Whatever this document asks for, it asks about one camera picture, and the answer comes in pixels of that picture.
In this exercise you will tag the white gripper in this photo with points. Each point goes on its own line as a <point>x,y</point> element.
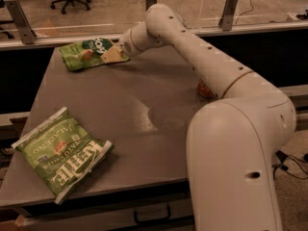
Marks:
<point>124,45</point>

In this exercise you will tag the green rice chip bag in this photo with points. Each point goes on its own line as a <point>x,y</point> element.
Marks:
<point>85,54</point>

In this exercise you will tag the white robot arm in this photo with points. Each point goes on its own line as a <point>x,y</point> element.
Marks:
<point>231,141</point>

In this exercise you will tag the red coke can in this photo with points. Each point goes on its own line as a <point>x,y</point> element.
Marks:
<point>204,91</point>

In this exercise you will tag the green jalapeno kettle chip bag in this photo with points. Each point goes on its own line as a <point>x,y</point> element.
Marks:
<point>62,153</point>

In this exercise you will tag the grey table drawer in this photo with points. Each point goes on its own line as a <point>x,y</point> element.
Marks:
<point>115,217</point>

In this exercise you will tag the metal railing ledge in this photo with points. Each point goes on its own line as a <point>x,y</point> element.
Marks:
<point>17,44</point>

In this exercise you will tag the left metal glass bracket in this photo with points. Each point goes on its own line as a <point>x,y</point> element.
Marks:
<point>23,27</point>

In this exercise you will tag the right metal glass bracket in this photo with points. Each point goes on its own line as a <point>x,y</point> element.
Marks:
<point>226,20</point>

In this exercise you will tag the black drawer handle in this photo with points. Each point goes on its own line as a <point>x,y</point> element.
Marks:
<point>151,214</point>

